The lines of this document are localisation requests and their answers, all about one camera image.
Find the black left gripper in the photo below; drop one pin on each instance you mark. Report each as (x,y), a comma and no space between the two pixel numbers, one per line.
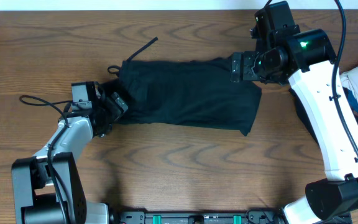
(115,111)

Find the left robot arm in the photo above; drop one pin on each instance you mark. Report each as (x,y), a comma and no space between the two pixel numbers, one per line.
(47,186)

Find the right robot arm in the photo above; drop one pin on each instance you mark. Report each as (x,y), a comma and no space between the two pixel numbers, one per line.
(307,61)

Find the black cloth shorts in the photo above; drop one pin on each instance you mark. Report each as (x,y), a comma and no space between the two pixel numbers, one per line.
(194,93)

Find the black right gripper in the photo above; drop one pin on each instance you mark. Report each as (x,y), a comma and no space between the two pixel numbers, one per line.
(248,74)

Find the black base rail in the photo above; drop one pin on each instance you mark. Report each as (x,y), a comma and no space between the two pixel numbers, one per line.
(247,217)

